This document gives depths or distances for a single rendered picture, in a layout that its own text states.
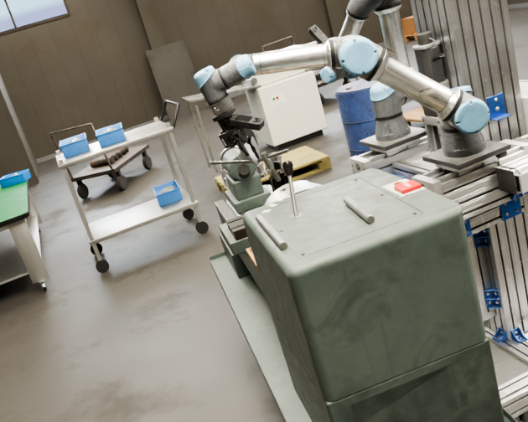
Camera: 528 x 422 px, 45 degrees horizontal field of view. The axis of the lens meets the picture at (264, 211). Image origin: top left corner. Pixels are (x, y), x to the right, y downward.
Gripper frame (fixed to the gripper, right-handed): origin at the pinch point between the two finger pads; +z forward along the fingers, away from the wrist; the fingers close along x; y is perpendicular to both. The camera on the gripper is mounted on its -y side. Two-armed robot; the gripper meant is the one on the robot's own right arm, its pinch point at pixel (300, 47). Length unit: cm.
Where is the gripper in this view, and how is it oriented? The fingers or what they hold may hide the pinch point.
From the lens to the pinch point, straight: 324.2
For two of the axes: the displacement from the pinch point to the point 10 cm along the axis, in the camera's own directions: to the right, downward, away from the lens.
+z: -6.4, -0.7, 7.6
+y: 3.7, 8.5, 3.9
